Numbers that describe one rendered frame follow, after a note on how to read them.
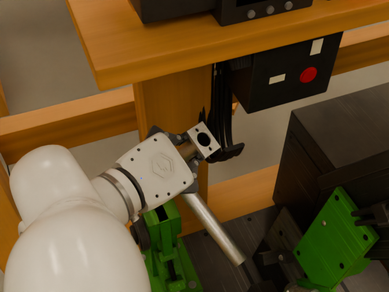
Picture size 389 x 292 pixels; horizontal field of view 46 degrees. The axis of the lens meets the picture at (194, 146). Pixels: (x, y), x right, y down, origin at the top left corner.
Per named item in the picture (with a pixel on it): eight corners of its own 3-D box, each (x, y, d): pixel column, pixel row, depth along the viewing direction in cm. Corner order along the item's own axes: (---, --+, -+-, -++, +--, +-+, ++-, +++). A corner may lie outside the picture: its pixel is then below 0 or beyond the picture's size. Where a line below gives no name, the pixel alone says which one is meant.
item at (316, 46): (328, 94, 88) (347, 26, 76) (248, 116, 83) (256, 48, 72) (295, 56, 95) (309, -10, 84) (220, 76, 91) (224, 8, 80)
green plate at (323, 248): (352, 291, 92) (409, 229, 79) (321, 301, 89) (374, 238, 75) (322, 244, 100) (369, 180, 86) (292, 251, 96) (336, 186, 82)
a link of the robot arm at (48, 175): (-48, 164, 37) (8, 168, 66) (56, 329, 38) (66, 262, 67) (54, 110, 39) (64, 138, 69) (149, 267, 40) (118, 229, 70)
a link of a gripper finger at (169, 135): (174, 147, 75) (201, 130, 79) (163, 131, 75) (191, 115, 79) (166, 154, 78) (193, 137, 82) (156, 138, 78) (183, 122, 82)
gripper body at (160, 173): (150, 215, 66) (201, 178, 73) (110, 157, 66) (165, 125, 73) (131, 226, 72) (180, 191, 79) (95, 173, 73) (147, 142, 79)
